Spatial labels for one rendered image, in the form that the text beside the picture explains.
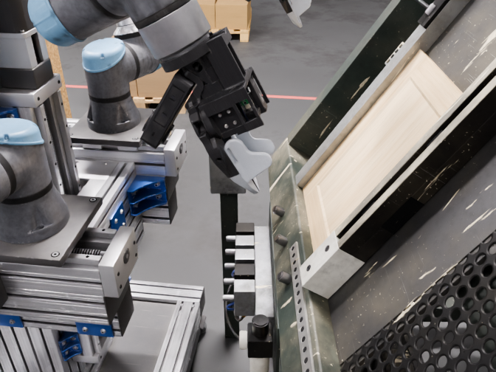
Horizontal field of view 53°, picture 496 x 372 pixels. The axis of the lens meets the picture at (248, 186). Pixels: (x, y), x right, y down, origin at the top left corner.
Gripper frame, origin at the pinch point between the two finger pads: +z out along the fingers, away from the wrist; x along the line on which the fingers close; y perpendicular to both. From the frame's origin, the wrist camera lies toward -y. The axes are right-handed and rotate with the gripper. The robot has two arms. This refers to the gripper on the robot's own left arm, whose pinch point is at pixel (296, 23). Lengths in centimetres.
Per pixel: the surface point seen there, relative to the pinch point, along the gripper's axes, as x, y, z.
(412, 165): -40.6, 15.6, 24.1
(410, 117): -17.1, 17.2, 26.3
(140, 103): 226, -177, 51
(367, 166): -19.0, 4.6, 33.5
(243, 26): 430, -130, 68
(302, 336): -55, -15, 45
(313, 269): -44, -11, 39
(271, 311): -36, -29, 54
